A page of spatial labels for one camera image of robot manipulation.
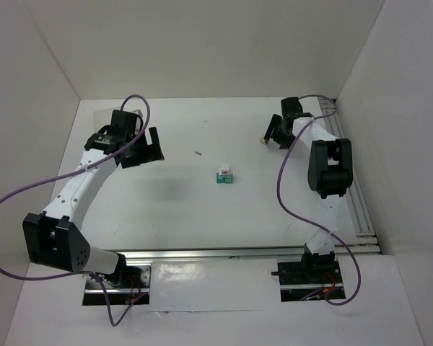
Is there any white perforated box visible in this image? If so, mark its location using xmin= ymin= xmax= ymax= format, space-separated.
xmin=93 ymin=107 xmax=144 ymax=130

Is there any white block red mark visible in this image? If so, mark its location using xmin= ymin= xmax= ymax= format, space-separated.
xmin=219 ymin=164 xmax=232 ymax=173

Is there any light green G block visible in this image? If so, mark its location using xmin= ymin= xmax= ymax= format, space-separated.
xmin=225 ymin=174 xmax=234 ymax=184

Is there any dark green H block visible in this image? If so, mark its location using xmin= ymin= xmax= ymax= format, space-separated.
xmin=216 ymin=173 xmax=226 ymax=184

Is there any plain white block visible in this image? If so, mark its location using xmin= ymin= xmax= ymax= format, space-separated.
xmin=219 ymin=171 xmax=233 ymax=179

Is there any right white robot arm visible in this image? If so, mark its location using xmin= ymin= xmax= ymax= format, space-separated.
xmin=261 ymin=97 xmax=353 ymax=279

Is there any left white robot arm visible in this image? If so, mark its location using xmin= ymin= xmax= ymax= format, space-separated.
xmin=22 ymin=110 xmax=164 ymax=286

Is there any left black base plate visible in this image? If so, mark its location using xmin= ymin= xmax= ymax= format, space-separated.
xmin=82 ymin=262 xmax=152 ymax=306

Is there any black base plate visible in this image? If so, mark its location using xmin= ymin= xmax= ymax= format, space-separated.
xmin=271 ymin=261 xmax=346 ymax=302
xmin=82 ymin=262 xmax=152 ymax=306

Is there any right side aluminium rail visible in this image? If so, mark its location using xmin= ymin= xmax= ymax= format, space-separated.
xmin=323 ymin=112 xmax=382 ymax=254

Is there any aluminium rail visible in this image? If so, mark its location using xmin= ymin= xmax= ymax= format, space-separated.
xmin=95 ymin=242 xmax=381 ymax=263
xmin=323 ymin=112 xmax=382 ymax=254

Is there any front aluminium rail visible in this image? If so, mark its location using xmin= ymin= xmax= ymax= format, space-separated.
xmin=95 ymin=242 xmax=381 ymax=263

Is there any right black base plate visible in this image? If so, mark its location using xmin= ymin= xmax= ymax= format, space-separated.
xmin=271 ymin=261 xmax=346 ymax=302

